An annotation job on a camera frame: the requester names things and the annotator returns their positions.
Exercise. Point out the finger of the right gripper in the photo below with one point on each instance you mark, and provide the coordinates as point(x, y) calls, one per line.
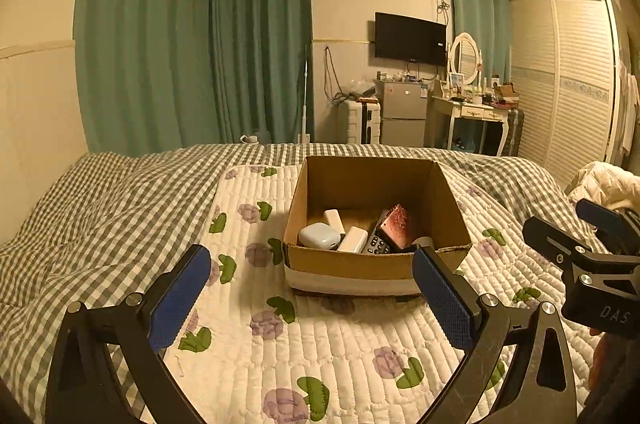
point(562, 249)
point(611, 224)

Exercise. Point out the teal curtain left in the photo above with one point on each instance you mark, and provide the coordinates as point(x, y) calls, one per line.
point(157, 75)

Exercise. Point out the white suitcase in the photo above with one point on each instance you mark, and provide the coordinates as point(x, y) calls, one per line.
point(359, 122)

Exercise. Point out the grey checked blanket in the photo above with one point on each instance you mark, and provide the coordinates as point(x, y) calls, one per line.
point(109, 227)

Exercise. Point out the right hand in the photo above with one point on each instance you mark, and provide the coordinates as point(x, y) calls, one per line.
point(599, 358)

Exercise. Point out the black wall television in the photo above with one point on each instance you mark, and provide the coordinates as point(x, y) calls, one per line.
point(409, 39)

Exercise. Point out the white dressing table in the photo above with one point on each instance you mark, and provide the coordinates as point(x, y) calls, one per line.
point(444, 113)

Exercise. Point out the white floral quilt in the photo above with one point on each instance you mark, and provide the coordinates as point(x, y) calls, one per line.
point(255, 351)

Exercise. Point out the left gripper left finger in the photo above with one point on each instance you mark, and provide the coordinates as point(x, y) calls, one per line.
point(150, 322)

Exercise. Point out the white puffy jacket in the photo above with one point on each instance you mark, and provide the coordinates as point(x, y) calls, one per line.
point(606, 185)

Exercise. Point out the teal curtain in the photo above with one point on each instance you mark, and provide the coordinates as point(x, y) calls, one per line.
point(489, 22)
point(157, 75)

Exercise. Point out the light blue earbud case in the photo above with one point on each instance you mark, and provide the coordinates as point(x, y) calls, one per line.
point(319, 235)

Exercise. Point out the brown cardboard box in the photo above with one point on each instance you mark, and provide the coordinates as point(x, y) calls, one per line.
point(395, 201)

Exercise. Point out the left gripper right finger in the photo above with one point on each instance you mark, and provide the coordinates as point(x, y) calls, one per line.
point(476, 324)

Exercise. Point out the silver mini fridge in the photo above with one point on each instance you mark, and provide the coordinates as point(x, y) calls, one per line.
point(403, 113)

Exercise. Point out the red glittery packet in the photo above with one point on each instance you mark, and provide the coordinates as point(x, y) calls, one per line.
point(397, 229)

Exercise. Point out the white stick container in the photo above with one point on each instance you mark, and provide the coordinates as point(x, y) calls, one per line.
point(333, 219)

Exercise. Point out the white rectangular box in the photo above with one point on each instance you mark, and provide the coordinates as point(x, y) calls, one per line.
point(354, 240)

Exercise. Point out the teal curtain right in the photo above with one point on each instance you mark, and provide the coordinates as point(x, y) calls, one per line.
point(489, 22)

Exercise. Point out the black remote control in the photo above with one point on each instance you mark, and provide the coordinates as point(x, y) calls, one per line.
point(376, 245)

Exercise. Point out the white louvred wardrobe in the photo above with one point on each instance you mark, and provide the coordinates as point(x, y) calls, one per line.
point(565, 66)

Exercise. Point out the white oval vanity mirror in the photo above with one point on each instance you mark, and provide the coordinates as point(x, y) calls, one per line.
point(464, 61)

